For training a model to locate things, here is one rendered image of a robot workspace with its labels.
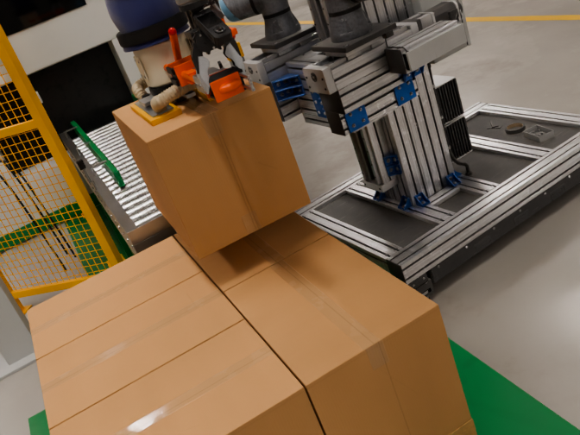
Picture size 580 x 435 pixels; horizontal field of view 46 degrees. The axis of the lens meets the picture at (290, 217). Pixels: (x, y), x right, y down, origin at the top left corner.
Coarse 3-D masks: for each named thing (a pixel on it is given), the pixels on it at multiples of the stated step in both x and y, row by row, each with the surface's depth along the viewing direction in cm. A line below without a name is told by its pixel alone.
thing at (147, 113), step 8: (144, 96) 222; (136, 104) 226; (168, 104) 211; (136, 112) 223; (144, 112) 215; (152, 112) 209; (160, 112) 206; (168, 112) 204; (176, 112) 205; (152, 120) 203; (160, 120) 203
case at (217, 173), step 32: (256, 96) 199; (128, 128) 216; (160, 128) 199; (192, 128) 194; (224, 128) 198; (256, 128) 202; (160, 160) 193; (192, 160) 197; (224, 160) 201; (256, 160) 205; (288, 160) 209; (160, 192) 220; (192, 192) 200; (224, 192) 204; (256, 192) 208; (288, 192) 212; (192, 224) 202; (224, 224) 207; (256, 224) 211
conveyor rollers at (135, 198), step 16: (112, 128) 451; (80, 144) 444; (96, 144) 430; (112, 144) 417; (96, 160) 397; (112, 160) 384; (128, 160) 378; (128, 176) 353; (112, 192) 334; (128, 192) 328; (144, 192) 321; (128, 208) 311; (144, 208) 298
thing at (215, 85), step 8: (216, 72) 166; (224, 72) 163; (232, 72) 160; (216, 80) 158; (224, 80) 159; (216, 88) 159; (240, 88) 161; (208, 96) 166; (216, 96) 159; (224, 96) 160; (232, 96) 161
